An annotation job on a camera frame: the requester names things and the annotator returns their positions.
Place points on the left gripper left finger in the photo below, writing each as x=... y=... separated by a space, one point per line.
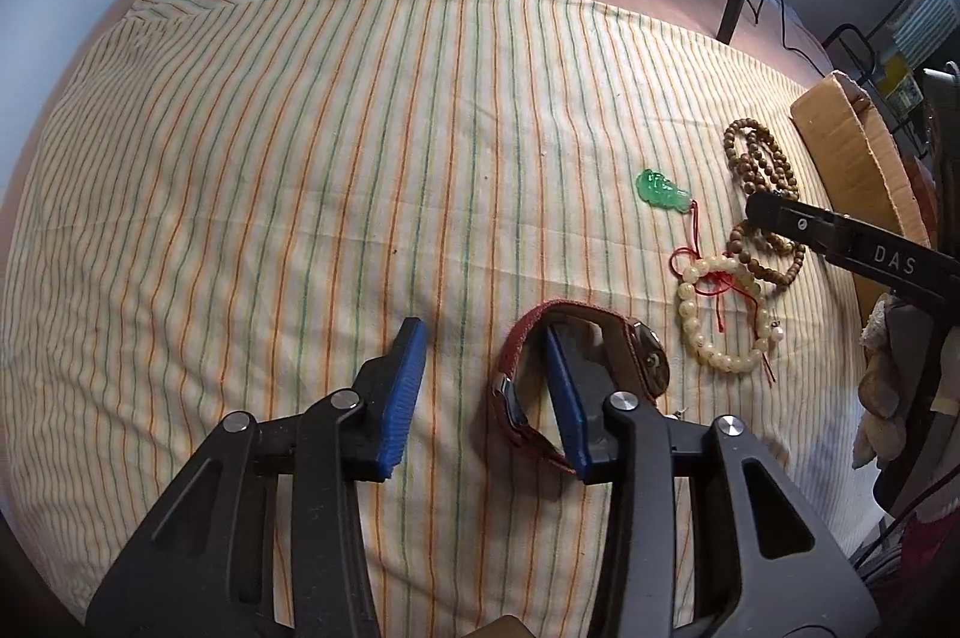
x=388 y=386

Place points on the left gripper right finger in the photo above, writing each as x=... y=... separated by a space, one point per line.
x=579 y=384

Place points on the green jade pendant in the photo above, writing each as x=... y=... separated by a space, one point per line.
x=657 y=190

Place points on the right gloved hand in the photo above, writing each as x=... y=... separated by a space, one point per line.
x=896 y=338

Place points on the cardboard box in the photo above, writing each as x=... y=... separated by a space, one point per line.
x=872 y=224

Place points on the black metal clothes rack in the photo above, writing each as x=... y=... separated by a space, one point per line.
x=889 y=60

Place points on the striped cloth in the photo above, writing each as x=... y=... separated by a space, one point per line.
x=232 y=204

